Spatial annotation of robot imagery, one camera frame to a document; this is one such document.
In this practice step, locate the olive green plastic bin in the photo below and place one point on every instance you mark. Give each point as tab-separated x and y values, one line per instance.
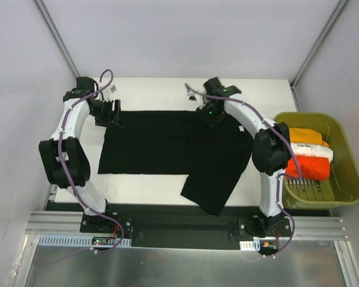
342	187

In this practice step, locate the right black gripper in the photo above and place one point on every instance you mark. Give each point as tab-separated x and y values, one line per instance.
212	118

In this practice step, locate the black t shirt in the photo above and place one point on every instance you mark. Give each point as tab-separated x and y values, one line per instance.
180	143

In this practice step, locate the left aluminium corner post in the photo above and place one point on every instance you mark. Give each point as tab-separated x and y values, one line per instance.
56	37

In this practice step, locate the yellow rolled t shirt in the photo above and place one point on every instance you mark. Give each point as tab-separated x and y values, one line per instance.
307	136

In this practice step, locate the white rolled t shirt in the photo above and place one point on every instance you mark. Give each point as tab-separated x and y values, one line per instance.
312	150

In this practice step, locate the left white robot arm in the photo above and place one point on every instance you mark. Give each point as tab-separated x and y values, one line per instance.
65	162

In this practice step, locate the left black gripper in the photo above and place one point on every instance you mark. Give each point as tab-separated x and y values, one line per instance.
110	113

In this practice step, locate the white cable duct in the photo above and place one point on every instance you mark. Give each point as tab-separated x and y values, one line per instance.
82	241
253	245

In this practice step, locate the aluminium frame rail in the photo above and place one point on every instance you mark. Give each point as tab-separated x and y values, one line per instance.
306	227

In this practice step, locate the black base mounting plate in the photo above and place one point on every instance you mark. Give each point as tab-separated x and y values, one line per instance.
205	238

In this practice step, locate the right white cable duct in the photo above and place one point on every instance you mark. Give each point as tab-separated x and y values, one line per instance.
253	245

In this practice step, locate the left white cable duct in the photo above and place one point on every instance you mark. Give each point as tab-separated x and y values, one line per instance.
82	241

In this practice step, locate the orange rolled t shirt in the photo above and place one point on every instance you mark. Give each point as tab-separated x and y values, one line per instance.
314	168

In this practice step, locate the aluminium corner post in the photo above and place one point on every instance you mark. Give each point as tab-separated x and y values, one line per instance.
319	41
56	37

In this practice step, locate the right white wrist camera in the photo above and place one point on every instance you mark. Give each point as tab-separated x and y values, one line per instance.
196	96

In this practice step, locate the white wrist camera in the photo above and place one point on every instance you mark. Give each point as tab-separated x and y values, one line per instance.
107	94
196	96

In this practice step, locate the right aluminium corner post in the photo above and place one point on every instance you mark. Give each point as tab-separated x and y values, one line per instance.
319	41

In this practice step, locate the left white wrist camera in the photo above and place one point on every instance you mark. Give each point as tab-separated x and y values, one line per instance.
107	94

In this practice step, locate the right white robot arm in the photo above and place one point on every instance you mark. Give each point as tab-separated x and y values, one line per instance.
270	151

